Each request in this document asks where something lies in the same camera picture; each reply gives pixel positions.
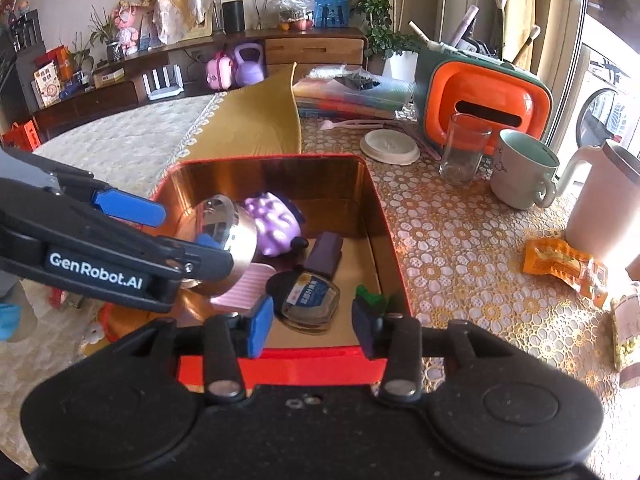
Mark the glass ink bottle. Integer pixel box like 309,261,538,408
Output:
265,269,341,334

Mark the white round lid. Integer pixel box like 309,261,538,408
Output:
360,129,421,165

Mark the clear bag of fruit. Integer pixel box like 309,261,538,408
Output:
267,0,316,31

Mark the tall potted plant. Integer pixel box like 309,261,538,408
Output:
330,0,427,84

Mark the round metal tin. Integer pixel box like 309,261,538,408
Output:
172,195,259,293

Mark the purple kettlebell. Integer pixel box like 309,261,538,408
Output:
232,42,266,87

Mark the pale green mug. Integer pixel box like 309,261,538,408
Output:
490,129,560,210

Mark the pink doll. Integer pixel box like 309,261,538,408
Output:
111,2,142,57

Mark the lace patterned table cover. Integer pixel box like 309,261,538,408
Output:
299,112,640,480

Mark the pink ribbed box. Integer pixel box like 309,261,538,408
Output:
210,262,277,317

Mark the orange printed box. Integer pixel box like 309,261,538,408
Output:
32,47,72,109

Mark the clear drinking glass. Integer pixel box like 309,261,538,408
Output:
440,112,494,184

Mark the red tin box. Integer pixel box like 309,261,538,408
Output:
100,152,417,387

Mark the calligraphy brush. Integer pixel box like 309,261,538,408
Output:
512,25,542,64
494,0,509,57

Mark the purple spiky toy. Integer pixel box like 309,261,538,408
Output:
243,191,310,257

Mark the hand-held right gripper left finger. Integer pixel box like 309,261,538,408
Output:
142,296,275,403

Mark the white router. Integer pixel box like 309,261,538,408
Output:
141,66,186,101

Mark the packet of nuts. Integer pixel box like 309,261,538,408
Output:
611,292,640,389

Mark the black cylinder speaker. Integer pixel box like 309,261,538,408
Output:
221,0,246,34

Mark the orange and green organizer box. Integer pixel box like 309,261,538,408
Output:
414,42,554,150

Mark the stack of books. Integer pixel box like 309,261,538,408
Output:
292,65,417,121

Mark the wooden media cabinet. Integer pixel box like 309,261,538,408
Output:
27,26,368,136

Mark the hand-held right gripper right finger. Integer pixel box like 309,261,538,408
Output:
351,299,483,403

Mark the pink plastic spoon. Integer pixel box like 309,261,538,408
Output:
320,118,397,132

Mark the white lidded jug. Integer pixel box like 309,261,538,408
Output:
565,139,640,282

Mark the small green cap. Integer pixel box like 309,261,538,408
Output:
355,285,390,314

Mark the pink toy suitcase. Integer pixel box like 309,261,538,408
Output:
206,52,236,92

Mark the orange snack packet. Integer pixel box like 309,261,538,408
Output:
522,237,609,309

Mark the washing machine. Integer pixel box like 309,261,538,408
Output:
575,45,640,162

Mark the blue picture bag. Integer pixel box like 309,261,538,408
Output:
313,0,350,29

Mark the small purple box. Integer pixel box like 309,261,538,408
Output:
304,231,345,279

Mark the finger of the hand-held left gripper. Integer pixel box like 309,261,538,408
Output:
150,234,236,283
52,172,167,229

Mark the white quilted tablecloth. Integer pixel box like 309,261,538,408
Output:
0,92,226,466

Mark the small plant in vase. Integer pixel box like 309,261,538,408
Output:
89,6,124,64

